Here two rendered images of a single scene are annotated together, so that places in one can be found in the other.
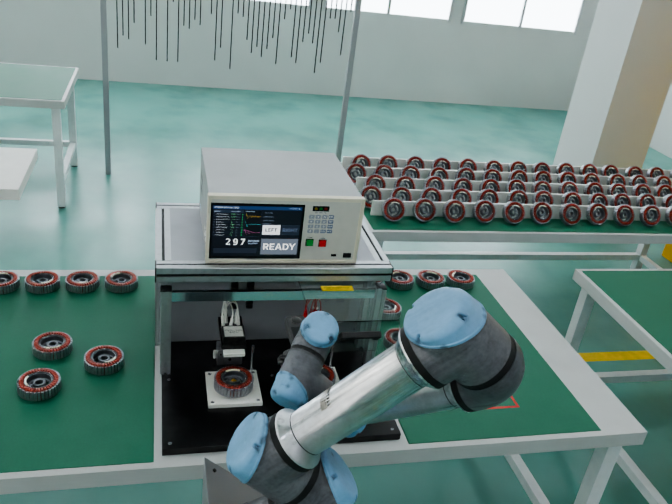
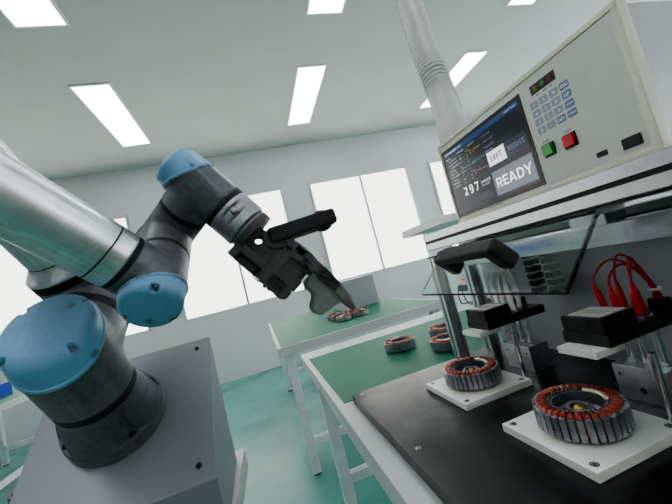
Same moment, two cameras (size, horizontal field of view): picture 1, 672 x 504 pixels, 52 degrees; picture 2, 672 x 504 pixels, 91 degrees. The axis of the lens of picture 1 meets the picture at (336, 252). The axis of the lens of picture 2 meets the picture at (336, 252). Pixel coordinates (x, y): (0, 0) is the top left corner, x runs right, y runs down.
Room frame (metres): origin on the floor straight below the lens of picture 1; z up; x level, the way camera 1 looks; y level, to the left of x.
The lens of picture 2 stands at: (1.37, -0.48, 1.06)
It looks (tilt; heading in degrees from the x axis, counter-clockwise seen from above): 4 degrees up; 92
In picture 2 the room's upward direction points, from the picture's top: 14 degrees counter-clockwise
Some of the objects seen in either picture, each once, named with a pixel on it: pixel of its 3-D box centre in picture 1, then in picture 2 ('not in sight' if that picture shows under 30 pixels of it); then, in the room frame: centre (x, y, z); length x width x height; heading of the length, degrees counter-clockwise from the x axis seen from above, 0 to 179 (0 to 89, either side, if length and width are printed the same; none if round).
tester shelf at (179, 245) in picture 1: (268, 240); (600, 194); (1.90, 0.21, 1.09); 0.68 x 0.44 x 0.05; 106
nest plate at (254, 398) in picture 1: (233, 388); (474, 384); (1.56, 0.24, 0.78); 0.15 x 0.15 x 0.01; 16
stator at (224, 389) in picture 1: (233, 381); (471, 372); (1.56, 0.24, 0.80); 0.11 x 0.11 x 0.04
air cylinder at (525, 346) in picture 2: (229, 352); (527, 353); (1.70, 0.28, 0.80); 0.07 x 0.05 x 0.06; 106
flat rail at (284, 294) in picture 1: (277, 294); (523, 249); (1.69, 0.15, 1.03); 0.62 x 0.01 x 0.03; 106
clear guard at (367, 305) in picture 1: (346, 308); (573, 240); (1.65, -0.05, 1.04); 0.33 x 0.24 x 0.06; 16
